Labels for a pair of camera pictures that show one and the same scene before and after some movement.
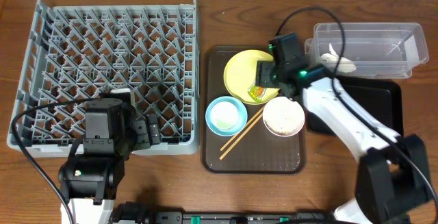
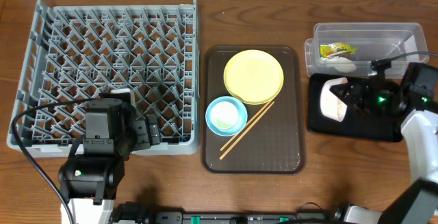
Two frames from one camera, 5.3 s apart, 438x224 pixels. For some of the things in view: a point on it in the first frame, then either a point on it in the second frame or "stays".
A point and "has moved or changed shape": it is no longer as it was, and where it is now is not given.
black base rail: x=312 y=216 stays
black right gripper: x=264 y=75 → x=358 y=96
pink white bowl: x=283 y=117 has moved or changed shape
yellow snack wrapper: x=257 y=92 → x=327 y=50
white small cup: x=224 y=115 stays
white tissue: x=333 y=61 stays
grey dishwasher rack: x=76 y=52 stays
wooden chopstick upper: x=240 y=130 stays
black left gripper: x=147 y=132 stays
